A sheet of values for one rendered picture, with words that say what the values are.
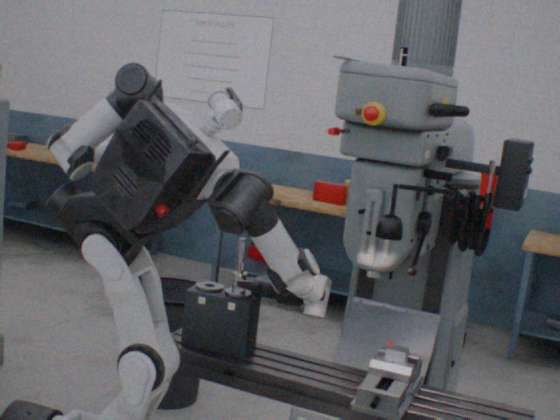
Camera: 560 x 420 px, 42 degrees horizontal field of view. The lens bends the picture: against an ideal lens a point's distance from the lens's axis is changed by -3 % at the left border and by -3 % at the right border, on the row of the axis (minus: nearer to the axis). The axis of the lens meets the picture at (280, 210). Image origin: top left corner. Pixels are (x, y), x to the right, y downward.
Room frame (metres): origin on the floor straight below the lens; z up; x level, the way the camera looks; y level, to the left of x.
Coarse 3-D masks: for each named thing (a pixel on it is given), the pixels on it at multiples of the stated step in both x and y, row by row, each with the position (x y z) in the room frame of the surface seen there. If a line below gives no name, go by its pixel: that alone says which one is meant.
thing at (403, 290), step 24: (408, 264) 2.50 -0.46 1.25; (432, 264) 2.47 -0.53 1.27; (456, 264) 2.47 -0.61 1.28; (360, 288) 2.56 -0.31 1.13; (384, 288) 2.53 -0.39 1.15; (408, 288) 2.50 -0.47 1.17; (432, 288) 2.46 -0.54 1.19; (456, 288) 2.48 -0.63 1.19; (432, 312) 2.46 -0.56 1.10; (456, 312) 2.55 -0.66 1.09; (456, 336) 2.55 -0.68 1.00; (432, 360) 2.45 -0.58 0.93; (456, 360) 2.64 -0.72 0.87; (432, 384) 2.46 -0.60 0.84; (456, 384) 2.74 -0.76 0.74
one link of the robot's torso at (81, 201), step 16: (64, 192) 2.03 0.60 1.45; (80, 192) 2.06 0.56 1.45; (48, 208) 2.04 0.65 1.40; (64, 208) 2.01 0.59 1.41; (80, 208) 1.99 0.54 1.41; (96, 208) 1.98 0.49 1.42; (64, 224) 2.02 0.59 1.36; (80, 224) 2.01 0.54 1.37; (112, 224) 1.97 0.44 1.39; (128, 240) 1.96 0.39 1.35; (144, 240) 2.01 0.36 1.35; (128, 256) 1.99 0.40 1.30
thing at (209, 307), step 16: (192, 288) 2.34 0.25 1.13; (208, 288) 2.31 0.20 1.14; (224, 288) 2.38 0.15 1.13; (192, 304) 2.30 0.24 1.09; (208, 304) 2.29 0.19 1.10; (224, 304) 2.27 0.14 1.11; (240, 304) 2.26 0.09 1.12; (256, 304) 2.32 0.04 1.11; (192, 320) 2.30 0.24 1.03; (208, 320) 2.29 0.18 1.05; (224, 320) 2.27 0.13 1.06; (240, 320) 2.26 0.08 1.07; (256, 320) 2.34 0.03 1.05; (192, 336) 2.30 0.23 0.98; (208, 336) 2.28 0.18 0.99; (224, 336) 2.27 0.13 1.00; (240, 336) 2.26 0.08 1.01; (256, 336) 2.36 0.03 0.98; (224, 352) 2.27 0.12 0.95; (240, 352) 2.25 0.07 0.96
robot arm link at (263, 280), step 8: (256, 280) 2.26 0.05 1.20; (264, 280) 2.27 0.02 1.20; (256, 288) 2.24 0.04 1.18; (264, 288) 2.25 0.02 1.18; (272, 288) 2.25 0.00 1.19; (256, 296) 2.25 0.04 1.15; (264, 296) 2.25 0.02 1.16; (272, 296) 2.25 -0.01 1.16; (280, 296) 2.23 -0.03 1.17; (288, 296) 2.22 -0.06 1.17; (288, 304) 2.24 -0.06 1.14
